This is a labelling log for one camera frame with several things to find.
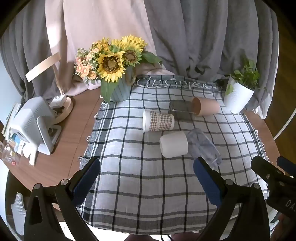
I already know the stack of books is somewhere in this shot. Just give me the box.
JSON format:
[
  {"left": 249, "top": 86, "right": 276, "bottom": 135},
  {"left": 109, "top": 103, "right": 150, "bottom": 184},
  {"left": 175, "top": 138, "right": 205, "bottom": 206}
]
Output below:
[{"left": 1, "top": 102, "right": 23, "bottom": 139}]

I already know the sunflower bouquet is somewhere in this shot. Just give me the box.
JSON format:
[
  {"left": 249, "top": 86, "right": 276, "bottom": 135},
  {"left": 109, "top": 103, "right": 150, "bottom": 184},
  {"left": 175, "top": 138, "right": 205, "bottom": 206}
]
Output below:
[{"left": 92, "top": 35, "right": 163, "bottom": 103}]

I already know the pink curtain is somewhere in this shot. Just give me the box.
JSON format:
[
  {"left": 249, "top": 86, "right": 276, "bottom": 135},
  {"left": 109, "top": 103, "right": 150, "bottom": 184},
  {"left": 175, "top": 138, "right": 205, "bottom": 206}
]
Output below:
[{"left": 45, "top": 0, "right": 176, "bottom": 96}]

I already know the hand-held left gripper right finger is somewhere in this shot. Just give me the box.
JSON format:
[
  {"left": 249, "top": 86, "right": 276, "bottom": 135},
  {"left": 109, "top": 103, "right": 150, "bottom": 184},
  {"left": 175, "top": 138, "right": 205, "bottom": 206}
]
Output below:
[{"left": 193, "top": 157, "right": 271, "bottom": 241}]

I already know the white curved tube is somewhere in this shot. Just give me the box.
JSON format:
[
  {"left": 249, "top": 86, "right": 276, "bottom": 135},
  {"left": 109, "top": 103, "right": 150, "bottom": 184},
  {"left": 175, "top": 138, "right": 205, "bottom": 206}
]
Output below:
[{"left": 274, "top": 111, "right": 296, "bottom": 141}]

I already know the white cup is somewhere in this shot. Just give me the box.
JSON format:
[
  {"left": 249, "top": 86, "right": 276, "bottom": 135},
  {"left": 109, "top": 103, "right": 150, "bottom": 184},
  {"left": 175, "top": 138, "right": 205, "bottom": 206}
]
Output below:
[{"left": 159, "top": 131, "right": 189, "bottom": 158}]

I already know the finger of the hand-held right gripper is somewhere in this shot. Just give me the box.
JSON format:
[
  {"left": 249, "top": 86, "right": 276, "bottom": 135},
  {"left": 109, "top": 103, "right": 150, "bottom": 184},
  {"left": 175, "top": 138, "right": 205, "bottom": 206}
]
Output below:
[
  {"left": 251, "top": 156, "right": 292, "bottom": 186},
  {"left": 277, "top": 156, "right": 296, "bottom": 174}
]

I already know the ribbed blue-grey vase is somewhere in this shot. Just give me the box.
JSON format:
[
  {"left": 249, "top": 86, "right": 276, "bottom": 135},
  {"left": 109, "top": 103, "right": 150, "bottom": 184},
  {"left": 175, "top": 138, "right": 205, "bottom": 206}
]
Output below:
[{"left": 110, "top": 70, "right": 137, "bottom": 102}]

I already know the square clear glass tumbler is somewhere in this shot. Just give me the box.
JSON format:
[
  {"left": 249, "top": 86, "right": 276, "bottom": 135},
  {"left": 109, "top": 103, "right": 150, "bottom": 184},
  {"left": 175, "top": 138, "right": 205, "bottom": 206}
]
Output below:
[{"left": 168, "top": 100, "right": 193, "bottom": 117}]

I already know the clear plastic cup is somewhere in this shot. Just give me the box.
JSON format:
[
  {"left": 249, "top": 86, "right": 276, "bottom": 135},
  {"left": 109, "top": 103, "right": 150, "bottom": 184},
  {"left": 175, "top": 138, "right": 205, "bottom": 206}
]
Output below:
[{"left": 187, "top": 128, "right": 223, "bottom": 169}]

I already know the plaid patterned paper cup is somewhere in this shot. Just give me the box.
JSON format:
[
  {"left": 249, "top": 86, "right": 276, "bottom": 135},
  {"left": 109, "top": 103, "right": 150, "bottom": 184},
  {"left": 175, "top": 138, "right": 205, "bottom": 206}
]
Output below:
[{"left": 142, "top": 110, "right": 175, "bottom": 132}]

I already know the clear drinking glass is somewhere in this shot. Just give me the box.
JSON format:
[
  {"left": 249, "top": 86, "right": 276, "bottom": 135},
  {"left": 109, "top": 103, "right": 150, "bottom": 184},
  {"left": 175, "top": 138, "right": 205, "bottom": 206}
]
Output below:
[{"left": 0, "top": 141, "right": 22, "bottom": 168}]

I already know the green potted plant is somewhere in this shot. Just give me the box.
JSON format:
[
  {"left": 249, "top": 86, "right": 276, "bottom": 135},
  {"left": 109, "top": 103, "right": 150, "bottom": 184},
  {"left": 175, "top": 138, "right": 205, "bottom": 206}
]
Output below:
[{"left": 225, "top": 57, "right": 266, "bottom": 95}]

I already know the pink cup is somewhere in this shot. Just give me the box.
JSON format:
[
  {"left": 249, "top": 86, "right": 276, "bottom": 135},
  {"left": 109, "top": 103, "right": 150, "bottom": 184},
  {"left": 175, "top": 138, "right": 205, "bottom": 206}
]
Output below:
[{"left": 191, "top": 97, "right": 220, "bottom": 116}]

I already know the pink flower bouquet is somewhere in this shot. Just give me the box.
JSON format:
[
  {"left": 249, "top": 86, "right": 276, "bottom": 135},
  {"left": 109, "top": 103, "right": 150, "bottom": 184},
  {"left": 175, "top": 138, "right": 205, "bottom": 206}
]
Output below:
[{"left": 74, "top": 47, "right": 102, "bottom": 90}]

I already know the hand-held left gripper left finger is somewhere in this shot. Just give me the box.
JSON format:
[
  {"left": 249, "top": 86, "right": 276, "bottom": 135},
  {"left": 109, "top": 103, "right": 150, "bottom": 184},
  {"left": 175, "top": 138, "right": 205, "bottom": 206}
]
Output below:
[{"left": 23, "top": 157, "right": 101, "bottom": 241}]

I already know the white ribbed object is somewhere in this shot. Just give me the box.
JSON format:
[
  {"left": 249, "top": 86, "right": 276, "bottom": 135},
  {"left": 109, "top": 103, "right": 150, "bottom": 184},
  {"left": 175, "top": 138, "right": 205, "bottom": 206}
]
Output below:
[{"left": 10, "top": 192, "right": 30, "bottom": 235}]

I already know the white power strip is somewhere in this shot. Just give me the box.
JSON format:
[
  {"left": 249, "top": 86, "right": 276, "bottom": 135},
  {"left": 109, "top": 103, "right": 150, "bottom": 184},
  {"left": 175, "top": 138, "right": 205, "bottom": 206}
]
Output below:
[{"left": 49, "top": 94, "right": 66, "bottom": 109}]

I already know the grey curtain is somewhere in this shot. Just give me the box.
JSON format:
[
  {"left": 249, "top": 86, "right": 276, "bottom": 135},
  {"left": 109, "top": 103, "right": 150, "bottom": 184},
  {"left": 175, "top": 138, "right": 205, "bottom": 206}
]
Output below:
[
  {"left": 0, "top": 0, "right": 61, "bottom": 105},
  {"left": 143, "top": 0, "right": 281, "bottom": 119}
]

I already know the white plant pot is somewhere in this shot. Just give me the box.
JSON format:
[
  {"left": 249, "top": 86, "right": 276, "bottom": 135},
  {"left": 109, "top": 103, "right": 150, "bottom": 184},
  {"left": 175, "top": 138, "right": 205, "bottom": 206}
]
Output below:
[{"left": 223, "top": 75, "right": 255, "bottom": 114}]

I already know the checkered grey white tablecloth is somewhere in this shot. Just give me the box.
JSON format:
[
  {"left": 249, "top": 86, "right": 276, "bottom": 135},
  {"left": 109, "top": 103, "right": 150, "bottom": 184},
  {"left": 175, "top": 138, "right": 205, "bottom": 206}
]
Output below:
[{"left": 77, "top": 75, "right": 271, "bottom": 234}]

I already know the white desk appliance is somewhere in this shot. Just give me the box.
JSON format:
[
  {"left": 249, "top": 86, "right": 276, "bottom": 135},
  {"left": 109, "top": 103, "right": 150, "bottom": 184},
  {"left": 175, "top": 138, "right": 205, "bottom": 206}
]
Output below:
[{"left": 9, "top": 96, "right": 62, "bottom": 166}]

